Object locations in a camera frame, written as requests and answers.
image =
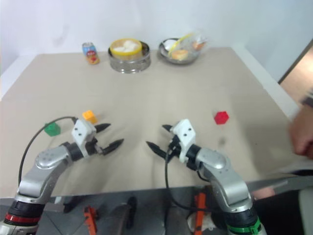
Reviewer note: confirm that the printed drink can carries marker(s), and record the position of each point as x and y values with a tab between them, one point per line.
91	54

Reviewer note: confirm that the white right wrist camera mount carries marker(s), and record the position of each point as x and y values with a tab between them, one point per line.
185	134

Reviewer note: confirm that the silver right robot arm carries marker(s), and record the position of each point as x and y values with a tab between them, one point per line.
220	164

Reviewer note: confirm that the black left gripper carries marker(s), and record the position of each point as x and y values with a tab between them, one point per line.
91	147

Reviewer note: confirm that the beige tablecloth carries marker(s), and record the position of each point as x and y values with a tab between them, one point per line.
146	98

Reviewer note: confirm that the yellow-rimmed steamer basket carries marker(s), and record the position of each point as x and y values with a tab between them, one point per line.
126	54

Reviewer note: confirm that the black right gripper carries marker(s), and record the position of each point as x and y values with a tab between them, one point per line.
174	147

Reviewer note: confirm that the golden bread roll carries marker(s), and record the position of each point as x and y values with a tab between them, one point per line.
179	54

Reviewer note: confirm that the orange clamp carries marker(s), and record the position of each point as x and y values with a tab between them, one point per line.
200	213
90	220

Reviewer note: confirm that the green cube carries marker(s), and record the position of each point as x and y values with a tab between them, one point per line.
52	129

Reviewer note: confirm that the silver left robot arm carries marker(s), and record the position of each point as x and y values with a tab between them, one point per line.
46	159

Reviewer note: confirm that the red cube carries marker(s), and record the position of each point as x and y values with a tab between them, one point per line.
221	118

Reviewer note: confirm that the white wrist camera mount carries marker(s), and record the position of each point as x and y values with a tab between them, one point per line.
82	132
185	134

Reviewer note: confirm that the round steel steamer pot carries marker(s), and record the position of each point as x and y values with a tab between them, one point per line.
129	63

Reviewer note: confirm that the orange cube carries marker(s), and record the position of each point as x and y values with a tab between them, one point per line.
89	117

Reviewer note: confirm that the white egg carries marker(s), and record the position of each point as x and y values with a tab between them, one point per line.
168	45

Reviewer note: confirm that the steel bowl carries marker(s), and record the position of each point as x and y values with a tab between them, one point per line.
181	61

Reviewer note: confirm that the clear plastic bag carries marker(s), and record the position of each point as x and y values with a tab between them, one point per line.
193	39

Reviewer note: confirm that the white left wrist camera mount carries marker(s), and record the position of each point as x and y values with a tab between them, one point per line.
82	132

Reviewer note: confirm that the white steamed bun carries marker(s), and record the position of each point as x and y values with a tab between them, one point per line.
129	45
118	49

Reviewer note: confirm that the person's bare hand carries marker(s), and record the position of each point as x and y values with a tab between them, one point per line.
303	134

